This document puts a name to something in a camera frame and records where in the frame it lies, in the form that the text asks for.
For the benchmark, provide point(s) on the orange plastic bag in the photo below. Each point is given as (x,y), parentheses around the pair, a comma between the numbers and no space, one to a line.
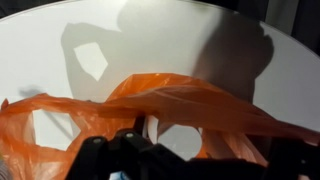
(173,100)

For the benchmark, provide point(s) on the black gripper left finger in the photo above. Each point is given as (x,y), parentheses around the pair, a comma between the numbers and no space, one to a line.
(133,160)

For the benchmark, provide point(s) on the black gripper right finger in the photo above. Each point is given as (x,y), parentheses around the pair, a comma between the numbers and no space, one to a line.
(293,161)

